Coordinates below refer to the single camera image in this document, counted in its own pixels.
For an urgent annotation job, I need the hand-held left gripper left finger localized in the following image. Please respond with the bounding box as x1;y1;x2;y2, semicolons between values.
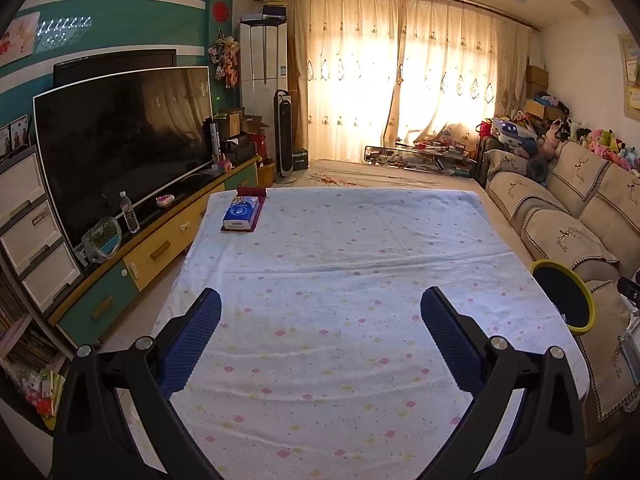
52;287;223;480

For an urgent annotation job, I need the beige floral mat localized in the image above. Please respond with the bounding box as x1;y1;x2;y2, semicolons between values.
295;159;488;193

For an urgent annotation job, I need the beige sofa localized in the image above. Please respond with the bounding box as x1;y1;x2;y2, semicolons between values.
482;140;640;446

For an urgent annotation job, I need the blue tissue pack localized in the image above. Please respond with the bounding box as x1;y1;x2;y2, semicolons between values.
222;196;261;230

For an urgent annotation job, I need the clear plastic container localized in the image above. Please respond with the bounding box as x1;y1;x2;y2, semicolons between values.
81;216;123;264

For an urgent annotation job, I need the bag of colourful packets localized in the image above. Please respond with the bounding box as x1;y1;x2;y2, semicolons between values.
17;367;66;418

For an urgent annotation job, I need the pile of plush toys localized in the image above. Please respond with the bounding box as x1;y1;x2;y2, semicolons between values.
537;120;640;176

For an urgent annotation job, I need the stack of cardboard boxes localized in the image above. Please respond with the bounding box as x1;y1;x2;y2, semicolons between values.
524;64;551;121

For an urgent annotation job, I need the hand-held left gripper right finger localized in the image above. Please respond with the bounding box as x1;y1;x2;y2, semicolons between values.
420;286;588;480

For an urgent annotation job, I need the large curved television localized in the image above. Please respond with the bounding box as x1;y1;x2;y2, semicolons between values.
33;66;213;251

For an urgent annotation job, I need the framed wall certificate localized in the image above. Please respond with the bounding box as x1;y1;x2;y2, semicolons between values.
617;34;640;120

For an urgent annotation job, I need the beige embroidered curtain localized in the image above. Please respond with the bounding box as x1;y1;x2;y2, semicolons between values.
287;0;408;163
385;0;531;146

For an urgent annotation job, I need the black box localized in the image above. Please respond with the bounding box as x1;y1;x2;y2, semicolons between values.
222;134;258;161

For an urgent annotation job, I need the hanging flower decoration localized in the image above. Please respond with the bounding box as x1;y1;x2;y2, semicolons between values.
207;30;241;90

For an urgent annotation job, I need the bookshelf with books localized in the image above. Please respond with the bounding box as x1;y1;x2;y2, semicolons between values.
0;260;68;366

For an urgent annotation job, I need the glass coffee table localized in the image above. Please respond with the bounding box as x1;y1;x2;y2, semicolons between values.
364;142;478;177

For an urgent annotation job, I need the yellow and green cabinet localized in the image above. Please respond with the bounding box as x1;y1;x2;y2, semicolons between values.
47;155;263;351

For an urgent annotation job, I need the yellow-rimmed black bin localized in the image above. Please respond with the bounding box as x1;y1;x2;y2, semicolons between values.
529;259;597;337

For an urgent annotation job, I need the tall white box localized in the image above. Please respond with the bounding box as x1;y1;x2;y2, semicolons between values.
202;117;223;166

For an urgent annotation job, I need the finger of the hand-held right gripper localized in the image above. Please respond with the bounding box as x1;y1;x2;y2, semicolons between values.
617;276;640;308

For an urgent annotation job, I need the white standing air conditioner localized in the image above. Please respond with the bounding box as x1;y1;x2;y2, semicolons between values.
239;19;290;161

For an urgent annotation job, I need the pink cartoon wall poster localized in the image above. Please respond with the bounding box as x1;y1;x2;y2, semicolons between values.
0;11;41;56

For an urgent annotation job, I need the blue star-print bag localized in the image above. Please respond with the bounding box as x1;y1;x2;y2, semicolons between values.
492;119;526;142

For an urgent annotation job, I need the dotted white tablecloth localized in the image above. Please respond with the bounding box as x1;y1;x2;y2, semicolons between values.
127;186;591;480

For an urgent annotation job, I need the white plastic drawer unit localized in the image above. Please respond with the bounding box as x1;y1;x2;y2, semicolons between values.
0;145;86;313

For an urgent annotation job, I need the black tower fan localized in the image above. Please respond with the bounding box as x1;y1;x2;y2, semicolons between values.
272;90;296;185

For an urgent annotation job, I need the clear water bottle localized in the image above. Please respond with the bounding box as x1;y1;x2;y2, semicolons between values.
119;191;140;234

